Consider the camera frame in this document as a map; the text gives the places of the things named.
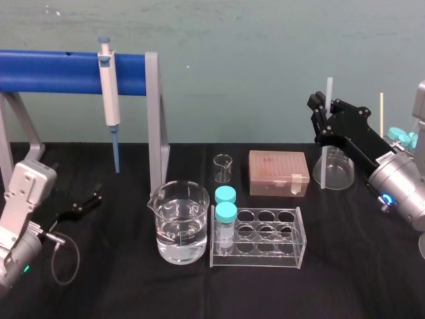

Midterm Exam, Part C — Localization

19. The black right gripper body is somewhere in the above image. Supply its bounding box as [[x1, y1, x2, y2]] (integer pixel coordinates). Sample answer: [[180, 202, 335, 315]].
[[315, 100, 398, 179]]

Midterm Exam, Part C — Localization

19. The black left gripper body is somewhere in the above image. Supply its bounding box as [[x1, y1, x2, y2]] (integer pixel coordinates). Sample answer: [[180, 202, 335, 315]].
[[42, 188, 84, 233]]

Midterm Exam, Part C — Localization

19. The translucent white stirring rod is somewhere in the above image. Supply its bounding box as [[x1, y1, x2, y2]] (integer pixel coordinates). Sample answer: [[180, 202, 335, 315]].
[[319, 77, 334, 190]]

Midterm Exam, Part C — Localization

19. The thin wooden stick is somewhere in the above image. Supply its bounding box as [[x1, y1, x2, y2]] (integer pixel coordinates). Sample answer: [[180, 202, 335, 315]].
[[380, 92, 386, 138]]

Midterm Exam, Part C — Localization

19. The clear conical flask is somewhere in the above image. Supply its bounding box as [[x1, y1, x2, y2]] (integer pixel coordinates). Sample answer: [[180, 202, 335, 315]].
[[312, 145, 356, 191]]

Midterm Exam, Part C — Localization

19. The beige tape piece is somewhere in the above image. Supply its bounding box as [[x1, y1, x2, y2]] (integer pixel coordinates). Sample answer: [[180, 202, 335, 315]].
[[290, 172, 308, 195]]

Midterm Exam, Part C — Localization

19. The brown translucent pipette tip box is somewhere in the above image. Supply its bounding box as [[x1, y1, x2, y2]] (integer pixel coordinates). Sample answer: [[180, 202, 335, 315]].
[[248, 150, 311, 197]]

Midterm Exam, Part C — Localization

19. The large glass beaker with water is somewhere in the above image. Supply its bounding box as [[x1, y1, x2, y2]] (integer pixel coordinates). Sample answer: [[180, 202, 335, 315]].
[[147, 179, 211, 265]]

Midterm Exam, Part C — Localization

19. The white and blue pipette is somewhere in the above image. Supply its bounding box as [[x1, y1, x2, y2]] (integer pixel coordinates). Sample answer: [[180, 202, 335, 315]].
[[97, 35, 122, 174]]

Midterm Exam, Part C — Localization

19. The black table cloth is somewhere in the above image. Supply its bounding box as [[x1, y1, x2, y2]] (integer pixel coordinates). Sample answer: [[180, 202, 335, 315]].
[[0, 142, 425, 319]]

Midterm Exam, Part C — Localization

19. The small empty glass beaker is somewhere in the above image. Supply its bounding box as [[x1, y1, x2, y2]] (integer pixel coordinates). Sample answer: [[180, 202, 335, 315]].
[[212, 154, 234, 184]]

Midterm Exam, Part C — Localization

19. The blue and grey pipette stand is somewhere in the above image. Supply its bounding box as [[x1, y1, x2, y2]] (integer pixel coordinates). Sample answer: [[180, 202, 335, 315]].
[[0, 49, 171, 197]]

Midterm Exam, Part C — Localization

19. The clear tube with teal cap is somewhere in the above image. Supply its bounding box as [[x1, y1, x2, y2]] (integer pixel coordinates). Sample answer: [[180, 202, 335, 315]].
[[214, 185, 238, 205], [214, 201, 238, 257]]

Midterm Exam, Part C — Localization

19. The clear acrylic tube rack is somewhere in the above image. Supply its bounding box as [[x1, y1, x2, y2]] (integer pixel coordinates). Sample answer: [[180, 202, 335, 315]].
[[209, 205, 306, 270]]

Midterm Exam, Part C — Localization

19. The thin dark gripper cable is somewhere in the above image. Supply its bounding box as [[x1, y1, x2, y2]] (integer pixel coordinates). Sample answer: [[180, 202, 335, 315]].
[[42, 232, 81, 285]]

